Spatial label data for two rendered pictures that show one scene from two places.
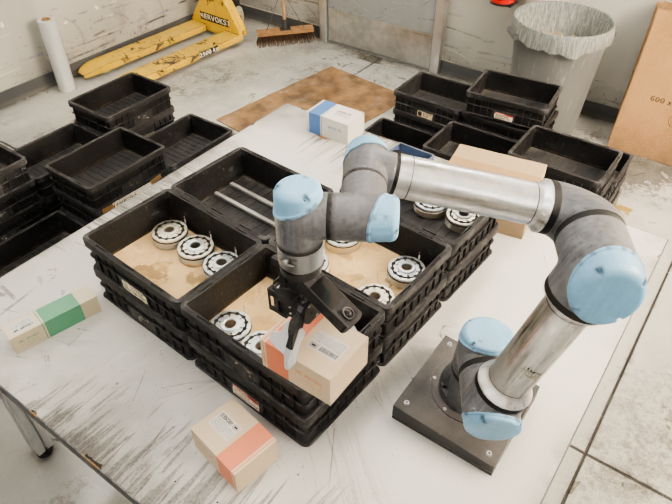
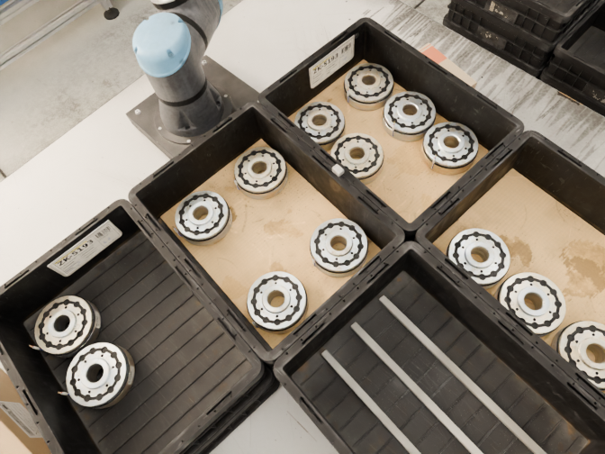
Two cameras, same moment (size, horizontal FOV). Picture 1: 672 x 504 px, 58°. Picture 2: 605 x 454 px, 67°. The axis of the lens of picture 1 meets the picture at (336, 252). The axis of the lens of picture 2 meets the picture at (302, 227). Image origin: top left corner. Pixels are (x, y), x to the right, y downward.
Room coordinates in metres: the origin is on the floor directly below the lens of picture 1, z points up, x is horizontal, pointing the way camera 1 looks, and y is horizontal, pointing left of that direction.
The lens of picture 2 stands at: (1.54, 0.12, 1.61)
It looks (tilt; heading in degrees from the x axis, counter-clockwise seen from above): 65 degrees down; 200
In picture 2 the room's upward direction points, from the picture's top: 12 degrees counter-clockwise
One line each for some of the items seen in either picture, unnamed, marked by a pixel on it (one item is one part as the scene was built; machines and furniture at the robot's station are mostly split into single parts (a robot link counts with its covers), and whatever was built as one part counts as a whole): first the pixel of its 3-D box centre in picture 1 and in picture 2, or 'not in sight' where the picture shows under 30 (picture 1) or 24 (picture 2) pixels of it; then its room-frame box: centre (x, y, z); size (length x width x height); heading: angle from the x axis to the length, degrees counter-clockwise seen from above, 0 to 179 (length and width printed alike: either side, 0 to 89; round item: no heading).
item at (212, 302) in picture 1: (283, 326); (382, 131); (1.00, 0.13, 0.87); 0.40 x 0.30 x 0.11; 51
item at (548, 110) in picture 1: (506, 130); not in sight; (2.78, -0.88, 0.37); 0.42 x 0.34 x 0.46; 54
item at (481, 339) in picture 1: (483, 351); (169, 56); (0.88, -0.33, 0.91); 0.13 x 0.12 x 0.14; 176
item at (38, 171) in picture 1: (66, 179); not in sight; (2.43, 1.29, 0.31); 0.40 x 0.30 x 0.34; 144
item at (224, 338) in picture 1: (282, 311); (384, 114); (1.00, 0.13, 0.92); 0.40 x 0.30 x 0.02; 51
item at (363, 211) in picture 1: (363, 210); not in sight; (0.76, -0.04, 1.40); 0.11 x 0.11 x 0.08; 86
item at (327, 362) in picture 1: (314, 351); not in sight; (0.74, 0.04, 1.08); 0.16 x 0.12 x 0.07; 54
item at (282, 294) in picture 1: (299, 286); not in sight; (0.76, 0.06, 1.24); 0.09 x 0.08 x 0.12; 54
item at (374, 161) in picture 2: not in sight; (356, 155); (1.05, 0.08, 0.86); 0.10 x 0.10 x 0.01
